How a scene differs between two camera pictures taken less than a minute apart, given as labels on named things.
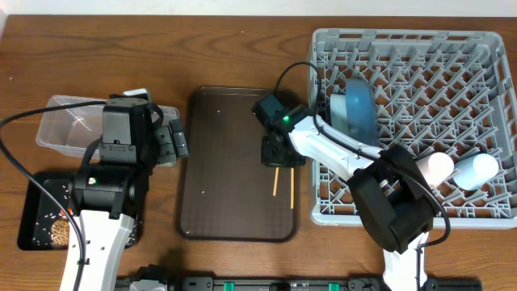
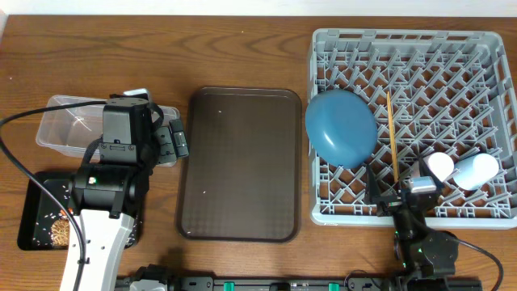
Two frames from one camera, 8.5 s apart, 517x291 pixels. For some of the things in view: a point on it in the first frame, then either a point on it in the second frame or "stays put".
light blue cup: [473, 171] stays put
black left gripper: [174, 148] stays put
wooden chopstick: [275, 183] -> [393, 153]
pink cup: [435, 168] stays put
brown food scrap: [60, 233] stays put
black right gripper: [267, 157] -> [373, 196]
